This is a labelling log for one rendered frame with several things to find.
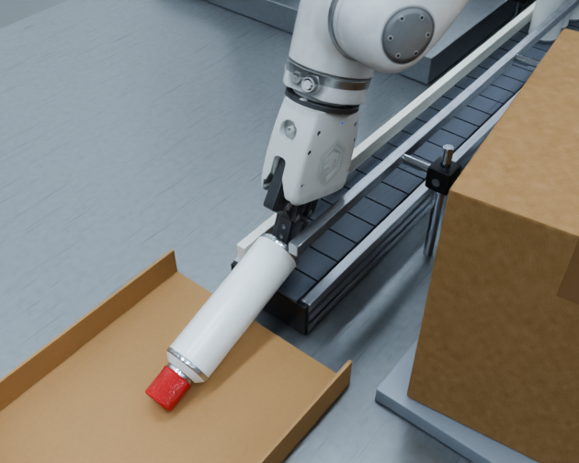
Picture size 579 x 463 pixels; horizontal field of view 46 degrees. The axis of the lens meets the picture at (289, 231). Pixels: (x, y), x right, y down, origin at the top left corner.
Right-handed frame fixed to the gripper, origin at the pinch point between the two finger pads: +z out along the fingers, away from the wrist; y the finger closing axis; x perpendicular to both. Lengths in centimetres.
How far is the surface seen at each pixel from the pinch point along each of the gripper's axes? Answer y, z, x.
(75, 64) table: 21, 3, 63
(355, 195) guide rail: 4.7, -5.2, -4.1
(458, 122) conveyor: 36.6, -8.1, -1.3
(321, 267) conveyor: 3.3, 4.1, -3.2
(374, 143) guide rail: 20.9, -5.6, 3.1
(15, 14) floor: 138, 49, 254
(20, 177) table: -3.1, 11.7, 43.4
